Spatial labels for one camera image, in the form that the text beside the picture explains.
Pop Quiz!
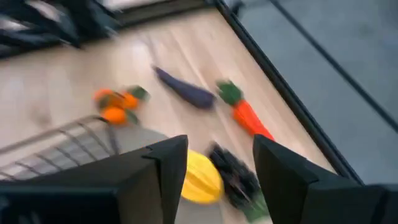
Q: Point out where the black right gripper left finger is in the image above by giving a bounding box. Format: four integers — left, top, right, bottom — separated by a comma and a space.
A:
0, 134, 189, 224

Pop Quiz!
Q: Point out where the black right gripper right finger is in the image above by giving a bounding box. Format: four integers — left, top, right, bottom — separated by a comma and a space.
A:
252, 134, 398, 224

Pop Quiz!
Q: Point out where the dark toy grape bunch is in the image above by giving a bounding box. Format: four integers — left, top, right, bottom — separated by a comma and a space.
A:
207, 142, 272, 223

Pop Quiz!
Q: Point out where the orange mandarin cluster with leaves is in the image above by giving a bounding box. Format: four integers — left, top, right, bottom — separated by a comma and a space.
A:
93, 85, 150, 126

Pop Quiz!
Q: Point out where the yellow ribbed toy starfruit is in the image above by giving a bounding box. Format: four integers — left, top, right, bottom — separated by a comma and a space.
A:
181, 149, 225, 205

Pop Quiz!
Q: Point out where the purple toy eggplant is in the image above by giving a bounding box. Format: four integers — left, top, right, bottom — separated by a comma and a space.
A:
153, 65, 218, 110

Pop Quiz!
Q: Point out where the round grey placemat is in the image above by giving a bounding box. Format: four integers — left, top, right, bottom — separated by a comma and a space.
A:
0, 124, 246, 224

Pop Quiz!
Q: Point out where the orange toy carrot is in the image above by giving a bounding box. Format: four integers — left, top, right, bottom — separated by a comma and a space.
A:
216, 80, 276, 142

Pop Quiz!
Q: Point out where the black wire basket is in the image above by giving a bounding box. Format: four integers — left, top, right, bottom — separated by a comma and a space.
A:
0, 114, 122, 182

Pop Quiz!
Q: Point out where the black metal table frame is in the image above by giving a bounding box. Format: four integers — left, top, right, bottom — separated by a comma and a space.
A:
105, 0, 364, 186

